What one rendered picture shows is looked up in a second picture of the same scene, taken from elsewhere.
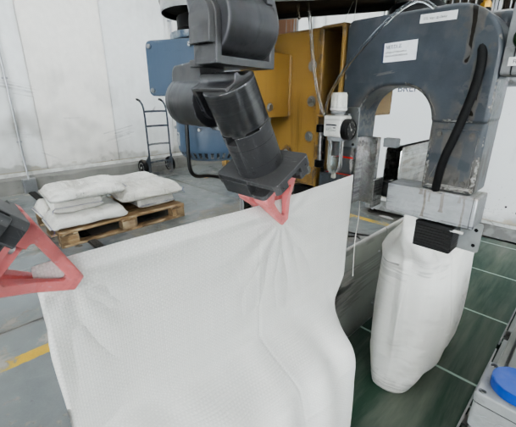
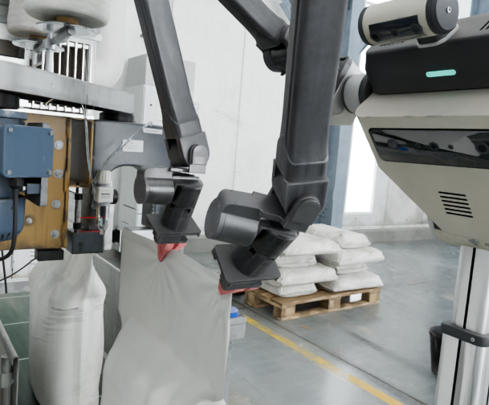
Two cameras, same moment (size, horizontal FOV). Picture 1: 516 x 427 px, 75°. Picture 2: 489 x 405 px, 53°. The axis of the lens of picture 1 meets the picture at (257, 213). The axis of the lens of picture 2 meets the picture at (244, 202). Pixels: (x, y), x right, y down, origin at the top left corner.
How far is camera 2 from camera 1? 96 cm
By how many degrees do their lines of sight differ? 79
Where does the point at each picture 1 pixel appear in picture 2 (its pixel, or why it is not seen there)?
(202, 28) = (202, 158)
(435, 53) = (152, 150)
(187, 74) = (160, 174)
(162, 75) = (20, 158)
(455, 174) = not seen: hidden behind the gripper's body
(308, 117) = (55, 187)
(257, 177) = (185, 230)
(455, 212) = not seen: hidden behind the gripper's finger
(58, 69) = not seen: outside the picture
